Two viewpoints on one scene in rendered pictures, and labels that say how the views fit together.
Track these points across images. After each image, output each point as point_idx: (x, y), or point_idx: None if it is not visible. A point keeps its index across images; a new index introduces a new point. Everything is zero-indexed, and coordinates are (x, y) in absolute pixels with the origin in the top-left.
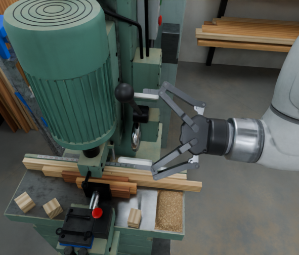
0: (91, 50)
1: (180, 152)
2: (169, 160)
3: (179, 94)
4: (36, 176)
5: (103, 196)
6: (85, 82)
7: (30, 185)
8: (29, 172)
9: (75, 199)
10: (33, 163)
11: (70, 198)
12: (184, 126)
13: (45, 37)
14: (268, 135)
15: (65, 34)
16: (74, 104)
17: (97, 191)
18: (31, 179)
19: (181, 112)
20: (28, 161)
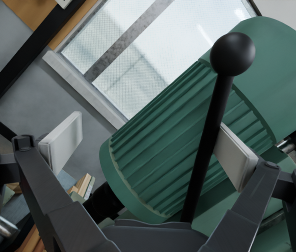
0: (266, 63)
1: (55, 209)
2: (31, 183)
3: None
4: (66, 185)
5: None
6: (212, 87)
7: (58, 176)
8: (72, 181)
9: (17, 212)
10: (83, 180)
11: (22, 207)
12: (190, 232)
13: (253, 18)
14: None
15: (271, 22)
16: (172, 97)
17: (15, 232)
18: (64, 179)
19: (250, 215)
20: (86, 177)
